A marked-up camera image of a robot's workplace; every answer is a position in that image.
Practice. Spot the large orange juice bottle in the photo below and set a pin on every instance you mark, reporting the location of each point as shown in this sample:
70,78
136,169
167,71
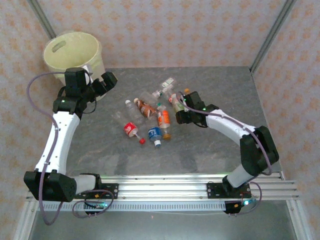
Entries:
177,106

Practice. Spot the orange-label bottle with orange cap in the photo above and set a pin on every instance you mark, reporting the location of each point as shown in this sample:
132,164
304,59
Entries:
163,119

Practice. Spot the brown coffee bottle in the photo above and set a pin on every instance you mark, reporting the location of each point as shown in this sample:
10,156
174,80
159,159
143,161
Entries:
145,109

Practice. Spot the blue-label bottle white cap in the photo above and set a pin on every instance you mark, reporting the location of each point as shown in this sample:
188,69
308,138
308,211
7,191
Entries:
154,133

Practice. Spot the red cola bottle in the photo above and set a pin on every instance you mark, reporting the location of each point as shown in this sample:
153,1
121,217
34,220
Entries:
130,129

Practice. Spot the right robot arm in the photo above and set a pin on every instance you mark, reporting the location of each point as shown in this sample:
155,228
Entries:
225,122

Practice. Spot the cream plastic bin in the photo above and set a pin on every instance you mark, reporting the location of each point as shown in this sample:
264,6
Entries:
72,50

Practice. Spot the small circuit board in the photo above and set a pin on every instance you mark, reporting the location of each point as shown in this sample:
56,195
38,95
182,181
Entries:
235,207
98,205

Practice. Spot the grey metal panel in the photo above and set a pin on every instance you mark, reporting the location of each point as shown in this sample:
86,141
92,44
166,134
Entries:
162,226

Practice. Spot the aluminium frame post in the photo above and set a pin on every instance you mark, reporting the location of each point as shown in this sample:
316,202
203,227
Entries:
41,18
272,35

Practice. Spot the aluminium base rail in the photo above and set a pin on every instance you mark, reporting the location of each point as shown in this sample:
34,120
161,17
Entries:
162,187

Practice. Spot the aluminium side rail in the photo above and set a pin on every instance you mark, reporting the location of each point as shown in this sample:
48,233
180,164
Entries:
298,220
25,220

